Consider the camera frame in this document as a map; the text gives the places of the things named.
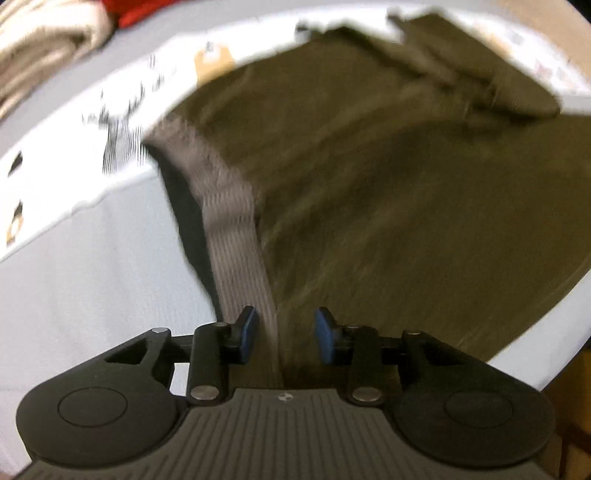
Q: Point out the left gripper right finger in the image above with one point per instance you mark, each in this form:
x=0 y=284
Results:
x=368 y=367

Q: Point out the grey printed bed sheet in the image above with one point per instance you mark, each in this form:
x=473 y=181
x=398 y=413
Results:
x=97 y=257

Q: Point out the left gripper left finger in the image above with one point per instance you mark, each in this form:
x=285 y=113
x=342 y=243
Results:
x=139 y=372

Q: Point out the cream folded blanket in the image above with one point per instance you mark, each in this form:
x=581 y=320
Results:
x=38 y=38

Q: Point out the red folded blanket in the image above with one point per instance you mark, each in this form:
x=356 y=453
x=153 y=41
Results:
x=127 y=13

